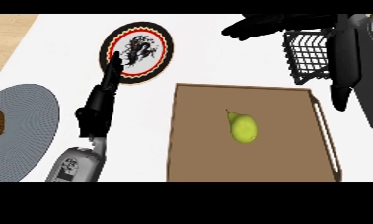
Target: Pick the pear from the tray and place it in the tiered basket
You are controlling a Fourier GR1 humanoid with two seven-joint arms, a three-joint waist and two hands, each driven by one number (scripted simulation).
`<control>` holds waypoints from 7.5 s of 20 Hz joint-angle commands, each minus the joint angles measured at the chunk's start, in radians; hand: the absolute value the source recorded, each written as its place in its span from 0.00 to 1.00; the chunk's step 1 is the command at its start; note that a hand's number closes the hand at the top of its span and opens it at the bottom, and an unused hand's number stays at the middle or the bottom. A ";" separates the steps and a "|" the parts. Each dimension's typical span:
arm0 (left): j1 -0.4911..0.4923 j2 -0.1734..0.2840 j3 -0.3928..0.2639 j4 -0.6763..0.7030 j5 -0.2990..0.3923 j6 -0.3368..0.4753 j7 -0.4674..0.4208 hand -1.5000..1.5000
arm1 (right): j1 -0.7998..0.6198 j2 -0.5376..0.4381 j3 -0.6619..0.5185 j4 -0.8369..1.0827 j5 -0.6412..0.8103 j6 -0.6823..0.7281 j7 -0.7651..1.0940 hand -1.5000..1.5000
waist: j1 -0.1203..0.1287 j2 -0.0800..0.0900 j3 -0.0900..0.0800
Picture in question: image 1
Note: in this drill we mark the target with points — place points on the brown wooden tray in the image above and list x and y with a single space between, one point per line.
271 159

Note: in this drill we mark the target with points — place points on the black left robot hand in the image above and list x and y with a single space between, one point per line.
99 106

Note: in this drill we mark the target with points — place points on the green pear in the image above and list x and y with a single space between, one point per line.
243 130

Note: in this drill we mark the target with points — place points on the round grey placemat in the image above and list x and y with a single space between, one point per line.
26 129

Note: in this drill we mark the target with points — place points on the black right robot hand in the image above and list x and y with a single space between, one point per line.
345 57

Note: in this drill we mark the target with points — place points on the brown object on placemat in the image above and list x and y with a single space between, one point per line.
1 122

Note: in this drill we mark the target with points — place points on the round plate with dragon print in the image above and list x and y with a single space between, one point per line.
143 40

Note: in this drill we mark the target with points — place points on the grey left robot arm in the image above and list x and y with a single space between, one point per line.
75 165

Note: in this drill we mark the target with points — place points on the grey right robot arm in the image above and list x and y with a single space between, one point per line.
367 70

